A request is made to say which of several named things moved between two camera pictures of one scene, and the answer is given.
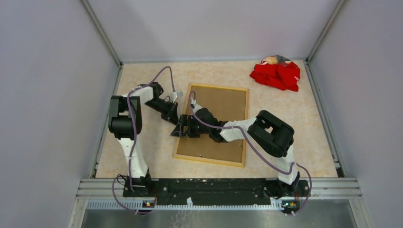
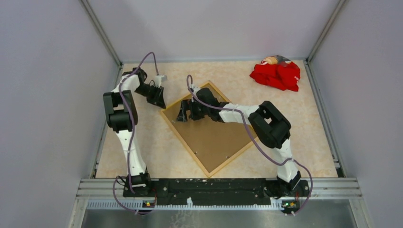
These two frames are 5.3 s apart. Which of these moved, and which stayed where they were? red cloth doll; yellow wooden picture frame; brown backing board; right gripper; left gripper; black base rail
Moved: left gripper; right gripper; yellow wooden picture frame; brown backing board
Stayed: red cloth doll; black base rail
